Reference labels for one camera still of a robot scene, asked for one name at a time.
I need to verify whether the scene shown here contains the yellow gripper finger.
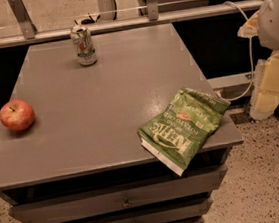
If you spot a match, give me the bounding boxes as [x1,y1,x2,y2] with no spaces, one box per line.
[237,11,259,39]
[249,50,279,120]

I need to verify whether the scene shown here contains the red apple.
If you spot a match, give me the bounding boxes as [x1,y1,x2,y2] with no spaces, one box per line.
[0,99,35,132]

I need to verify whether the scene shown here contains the green chip bag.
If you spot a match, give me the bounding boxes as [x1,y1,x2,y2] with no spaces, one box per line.
[138,88,230,176]

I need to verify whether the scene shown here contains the green white soda can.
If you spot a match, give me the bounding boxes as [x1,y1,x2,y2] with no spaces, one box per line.
[70,25,97,66]

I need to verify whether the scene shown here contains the grey drawer cabinet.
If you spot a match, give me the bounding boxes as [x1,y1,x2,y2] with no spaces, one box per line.
[0,24,242,223]

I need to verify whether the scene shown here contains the grey metal railing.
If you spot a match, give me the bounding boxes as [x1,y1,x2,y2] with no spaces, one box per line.
[0,0,263,48]

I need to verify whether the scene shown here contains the white cable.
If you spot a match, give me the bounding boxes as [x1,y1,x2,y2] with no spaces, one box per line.
[206,0,261,104]

